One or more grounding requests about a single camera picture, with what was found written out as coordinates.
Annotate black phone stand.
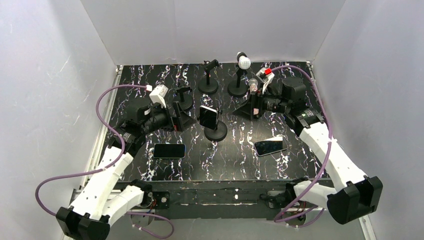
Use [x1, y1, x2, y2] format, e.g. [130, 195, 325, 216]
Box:
[173, 85, 194, 111]
[204, 108, 228, 142]

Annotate black phone pink edge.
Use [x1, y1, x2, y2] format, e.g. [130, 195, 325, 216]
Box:
[198, 105, 218, 130]

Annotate black phone stand front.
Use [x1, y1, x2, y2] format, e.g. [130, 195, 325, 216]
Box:
[204, 108, 228, 142]

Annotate black phone blue edge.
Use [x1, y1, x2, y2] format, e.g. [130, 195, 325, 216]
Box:
[153, 143, 186, 159]

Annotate black phone silver edge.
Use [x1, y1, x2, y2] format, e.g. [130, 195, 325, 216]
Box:
[253, 136, 288, 157]

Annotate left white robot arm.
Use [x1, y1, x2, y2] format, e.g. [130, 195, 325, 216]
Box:
[55, 101, 196, 240]

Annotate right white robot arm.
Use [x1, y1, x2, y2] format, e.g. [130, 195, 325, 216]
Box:
[233, 77, 383, 225]

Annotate black microphone stand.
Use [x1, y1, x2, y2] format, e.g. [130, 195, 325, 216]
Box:
[227, 67, 248, 97]

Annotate black stand back middle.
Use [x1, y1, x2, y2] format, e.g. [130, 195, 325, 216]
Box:
[197, 59, 220, 95]

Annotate glitter microphone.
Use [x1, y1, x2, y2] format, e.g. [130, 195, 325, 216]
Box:
[248, 78, 259, 95]

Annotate white microphone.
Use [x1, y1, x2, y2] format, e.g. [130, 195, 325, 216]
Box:
[236, 52, 252, 70]

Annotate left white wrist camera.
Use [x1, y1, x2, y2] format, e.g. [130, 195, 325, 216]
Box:
[149, 84, 169, 108]

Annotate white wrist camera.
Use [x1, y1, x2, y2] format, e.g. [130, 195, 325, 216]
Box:
[149, 84, 169, 108]
[255, 67, 275, 94]

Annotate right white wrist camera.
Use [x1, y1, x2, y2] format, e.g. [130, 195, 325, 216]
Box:
[255, 67, 275, 94]

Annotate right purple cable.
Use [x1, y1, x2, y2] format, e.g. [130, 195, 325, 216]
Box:
[273, 64, 333, 229]

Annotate aluminium frame rail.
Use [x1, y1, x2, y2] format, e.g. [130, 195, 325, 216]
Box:
[62, 65, 369, 240]

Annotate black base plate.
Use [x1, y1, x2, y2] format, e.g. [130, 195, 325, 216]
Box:
[120, 178, 327, 221]

